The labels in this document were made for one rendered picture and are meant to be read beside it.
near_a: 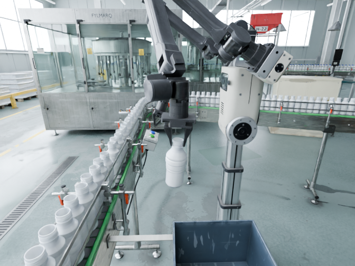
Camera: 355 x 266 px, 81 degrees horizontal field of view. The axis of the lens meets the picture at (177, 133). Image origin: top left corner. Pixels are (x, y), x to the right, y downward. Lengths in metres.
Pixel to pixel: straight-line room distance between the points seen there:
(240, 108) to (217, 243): 0.61
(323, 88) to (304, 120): 2.42
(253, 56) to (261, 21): 6.65
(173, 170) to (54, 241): 0.35
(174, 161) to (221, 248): 0.47
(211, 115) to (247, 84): 1.50
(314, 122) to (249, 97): 1.62
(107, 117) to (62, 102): 0.91
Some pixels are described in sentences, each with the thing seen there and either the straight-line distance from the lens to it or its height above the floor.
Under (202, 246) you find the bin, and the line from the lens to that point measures 0.96.
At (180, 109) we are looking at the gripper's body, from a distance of 0.60.
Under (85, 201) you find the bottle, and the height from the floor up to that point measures 1.12.
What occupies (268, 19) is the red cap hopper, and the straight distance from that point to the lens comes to 7.55.
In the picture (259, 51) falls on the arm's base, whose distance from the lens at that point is 0.90.
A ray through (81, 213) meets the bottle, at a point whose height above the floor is 1.12.
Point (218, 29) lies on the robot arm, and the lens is 0.87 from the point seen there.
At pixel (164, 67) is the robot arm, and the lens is 0.63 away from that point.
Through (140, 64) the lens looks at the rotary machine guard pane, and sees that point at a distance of 4.22.
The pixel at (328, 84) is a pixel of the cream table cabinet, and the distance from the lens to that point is 4.97.
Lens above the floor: 1.54
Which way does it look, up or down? 20 degrees down
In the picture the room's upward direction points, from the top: straight up
